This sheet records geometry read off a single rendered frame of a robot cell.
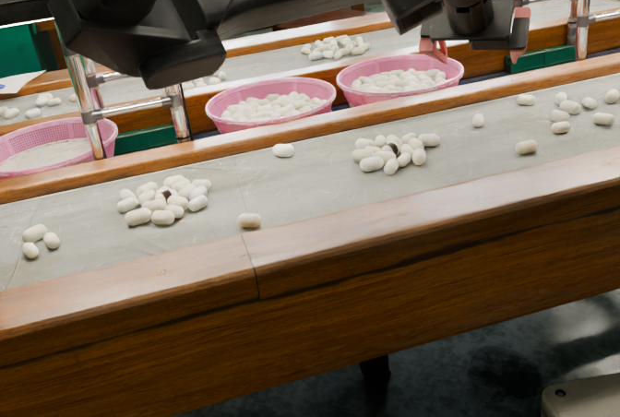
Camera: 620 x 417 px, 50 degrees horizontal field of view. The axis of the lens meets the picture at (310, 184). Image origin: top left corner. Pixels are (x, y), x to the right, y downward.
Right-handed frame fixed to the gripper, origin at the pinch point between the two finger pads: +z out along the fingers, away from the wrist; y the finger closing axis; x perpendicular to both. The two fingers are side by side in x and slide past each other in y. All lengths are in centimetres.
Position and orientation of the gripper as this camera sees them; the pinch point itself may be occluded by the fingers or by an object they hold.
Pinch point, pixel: (479, 56)
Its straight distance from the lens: 98.8
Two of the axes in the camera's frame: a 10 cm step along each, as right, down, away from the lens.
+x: 2.2, -9.1, 3.5
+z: 3.3, 4.1, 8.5
